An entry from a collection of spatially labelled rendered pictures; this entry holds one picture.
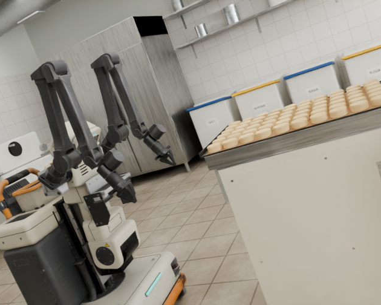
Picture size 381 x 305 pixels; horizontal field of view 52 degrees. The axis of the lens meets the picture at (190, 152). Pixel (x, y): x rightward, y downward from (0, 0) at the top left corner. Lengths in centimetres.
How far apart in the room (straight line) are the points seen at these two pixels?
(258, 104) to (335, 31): 128
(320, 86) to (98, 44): 277
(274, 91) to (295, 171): 345
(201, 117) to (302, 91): 128
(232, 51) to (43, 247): 403
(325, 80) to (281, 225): 337
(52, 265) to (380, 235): 143
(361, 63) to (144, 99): 253
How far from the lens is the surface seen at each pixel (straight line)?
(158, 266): 219
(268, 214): 133
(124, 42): 505
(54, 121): 167
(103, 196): 182
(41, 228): 201
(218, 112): 489
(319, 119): 120
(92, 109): 543
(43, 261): 201
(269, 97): 469
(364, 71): 457
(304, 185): 127
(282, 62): 528
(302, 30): 522
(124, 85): 196
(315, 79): 459
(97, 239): 196
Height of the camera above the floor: 116
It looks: 11 degrees down
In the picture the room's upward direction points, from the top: 21 degrees counter-clockwise
